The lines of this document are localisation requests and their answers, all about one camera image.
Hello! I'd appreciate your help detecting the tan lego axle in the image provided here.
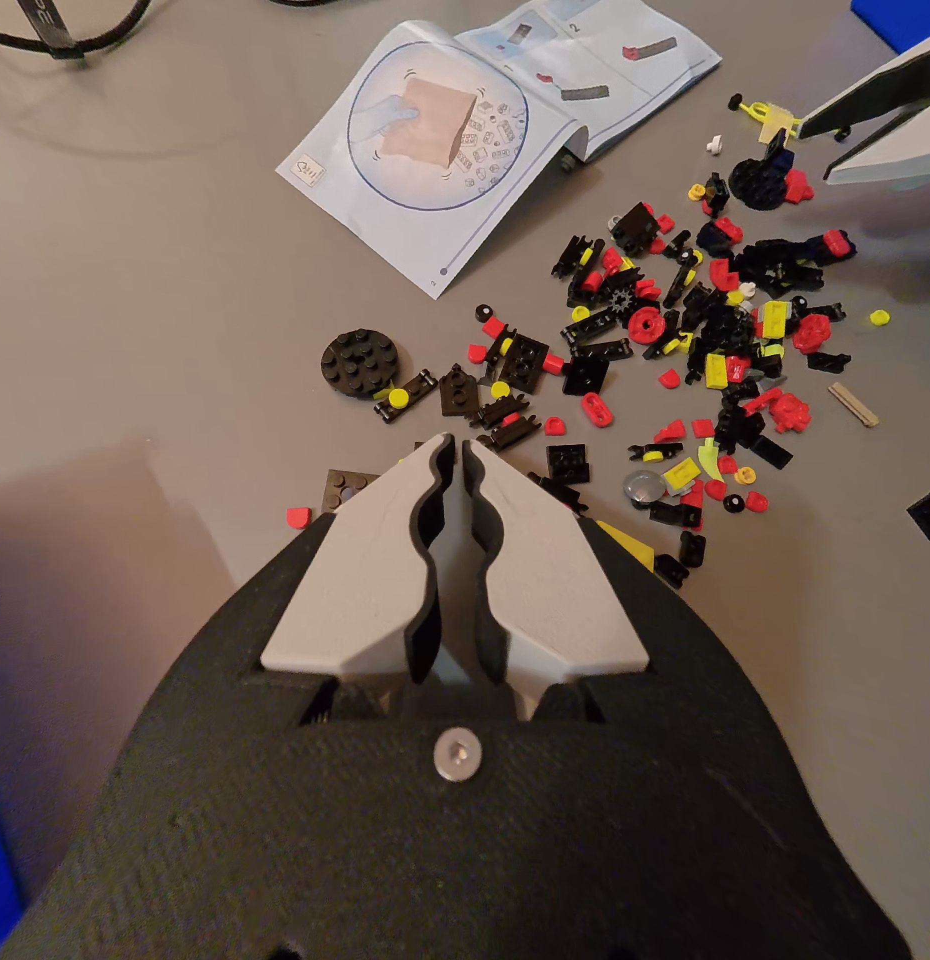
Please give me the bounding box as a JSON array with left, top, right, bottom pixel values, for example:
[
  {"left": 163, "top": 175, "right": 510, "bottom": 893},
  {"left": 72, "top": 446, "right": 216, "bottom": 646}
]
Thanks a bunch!
[{"left": 827, "top": 382, "right": 881, "bottom": 429}]

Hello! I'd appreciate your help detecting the pile of small lego pieces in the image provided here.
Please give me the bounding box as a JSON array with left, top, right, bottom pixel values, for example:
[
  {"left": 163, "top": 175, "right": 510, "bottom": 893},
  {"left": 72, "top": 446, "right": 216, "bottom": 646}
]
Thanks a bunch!
[{"left": 286, "top": 168, "right": 892, "bottom": 590}]

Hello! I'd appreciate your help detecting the light blue instruction booklet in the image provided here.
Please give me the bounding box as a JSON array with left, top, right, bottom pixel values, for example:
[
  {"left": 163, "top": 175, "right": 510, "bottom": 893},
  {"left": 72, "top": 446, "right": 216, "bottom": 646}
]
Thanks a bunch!
[{"left": 275, "top": 0, "right": 723, "bottom": 301}]

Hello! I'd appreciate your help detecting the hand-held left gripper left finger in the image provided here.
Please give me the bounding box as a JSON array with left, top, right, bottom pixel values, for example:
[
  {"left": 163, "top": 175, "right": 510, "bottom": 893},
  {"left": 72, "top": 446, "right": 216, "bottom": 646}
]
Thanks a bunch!
[{"left": 259, "top": 432, "right": 457, "bottom": 687}]

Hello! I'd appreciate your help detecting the dark brown round lego plate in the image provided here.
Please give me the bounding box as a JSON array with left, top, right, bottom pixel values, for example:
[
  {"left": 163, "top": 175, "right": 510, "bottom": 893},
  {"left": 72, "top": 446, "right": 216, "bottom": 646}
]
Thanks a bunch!
[{"left": 320, "top": 327, "right": 404, "bottom": 400}]

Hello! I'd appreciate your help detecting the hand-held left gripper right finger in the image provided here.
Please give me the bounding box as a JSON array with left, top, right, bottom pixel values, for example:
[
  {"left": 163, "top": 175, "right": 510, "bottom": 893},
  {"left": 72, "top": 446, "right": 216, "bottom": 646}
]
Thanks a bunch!
[{"left": 462, "top": 438, "right": 651, "bottom": 723}]

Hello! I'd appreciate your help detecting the blue plastic bin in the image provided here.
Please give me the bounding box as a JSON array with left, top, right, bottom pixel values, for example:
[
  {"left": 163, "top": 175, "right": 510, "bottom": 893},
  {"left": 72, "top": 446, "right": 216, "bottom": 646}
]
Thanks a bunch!
[{"left": 849, "top": 0, "right": 930, "bottom": 55}]

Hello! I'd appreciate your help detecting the yellow string with tape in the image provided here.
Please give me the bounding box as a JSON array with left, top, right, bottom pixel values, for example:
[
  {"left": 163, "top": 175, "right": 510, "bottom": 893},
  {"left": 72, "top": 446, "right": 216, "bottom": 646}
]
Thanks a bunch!
[{"left": 729, "top": 92, "right": 852, "bottom": 155}]

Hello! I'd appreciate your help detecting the black cable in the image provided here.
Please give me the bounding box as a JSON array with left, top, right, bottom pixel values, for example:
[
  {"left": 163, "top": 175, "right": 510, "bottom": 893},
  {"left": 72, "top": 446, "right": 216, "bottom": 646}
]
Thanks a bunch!
[{"left": 0, "top": 0, "right": 155, "bottom": 61}]

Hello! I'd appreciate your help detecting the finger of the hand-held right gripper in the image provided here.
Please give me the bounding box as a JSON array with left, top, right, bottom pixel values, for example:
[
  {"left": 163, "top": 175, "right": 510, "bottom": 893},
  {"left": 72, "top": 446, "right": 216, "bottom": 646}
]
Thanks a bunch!
[
  {"left": 797, "top": 28, "right": 930, "bottom": 141},
  {"left": 823, "top": 101, "right": 930, "bottom": 186}
]

